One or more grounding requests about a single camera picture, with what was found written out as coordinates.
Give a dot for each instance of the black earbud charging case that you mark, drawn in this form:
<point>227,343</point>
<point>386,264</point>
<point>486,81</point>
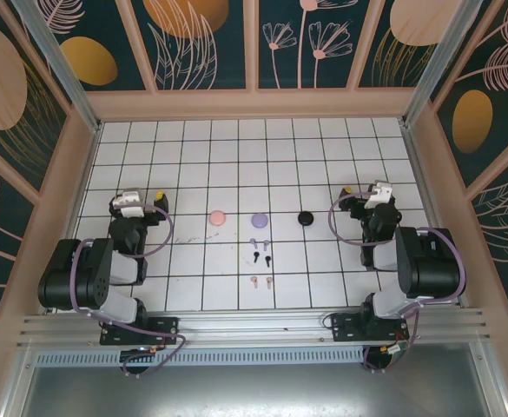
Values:
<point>306,217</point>

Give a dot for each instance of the pink earbud charging case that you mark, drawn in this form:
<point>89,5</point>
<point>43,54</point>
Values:
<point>217,217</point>

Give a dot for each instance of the purple earbud charging case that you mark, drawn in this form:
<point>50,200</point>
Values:
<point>259,220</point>

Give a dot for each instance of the black earbud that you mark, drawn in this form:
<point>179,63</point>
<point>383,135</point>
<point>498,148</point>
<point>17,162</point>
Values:
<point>267,260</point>
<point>256,256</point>

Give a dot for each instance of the pink earbud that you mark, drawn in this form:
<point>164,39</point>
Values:
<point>268,282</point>
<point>254,282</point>

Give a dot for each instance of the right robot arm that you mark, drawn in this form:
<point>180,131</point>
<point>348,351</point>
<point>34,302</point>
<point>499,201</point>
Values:
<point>431,265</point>

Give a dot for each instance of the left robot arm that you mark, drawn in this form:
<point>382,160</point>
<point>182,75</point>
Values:
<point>62,278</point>

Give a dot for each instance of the black base electronics unit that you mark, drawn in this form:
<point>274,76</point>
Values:
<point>384,358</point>
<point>138,368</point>

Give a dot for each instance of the grey metal sheet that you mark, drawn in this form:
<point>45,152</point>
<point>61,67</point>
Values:
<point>253,391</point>

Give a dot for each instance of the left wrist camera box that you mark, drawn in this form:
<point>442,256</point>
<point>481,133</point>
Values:
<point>127,210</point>

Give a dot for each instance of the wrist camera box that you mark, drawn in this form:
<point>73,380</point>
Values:
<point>127,210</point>
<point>377,197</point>

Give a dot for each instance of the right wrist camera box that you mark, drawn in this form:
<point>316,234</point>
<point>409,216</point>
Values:
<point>377,197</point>

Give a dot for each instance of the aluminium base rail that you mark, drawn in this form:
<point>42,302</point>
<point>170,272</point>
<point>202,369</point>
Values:
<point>253,323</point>

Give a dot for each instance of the aluminium frame post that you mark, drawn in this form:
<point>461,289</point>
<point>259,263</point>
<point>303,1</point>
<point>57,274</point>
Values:
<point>67,74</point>
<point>442,65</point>

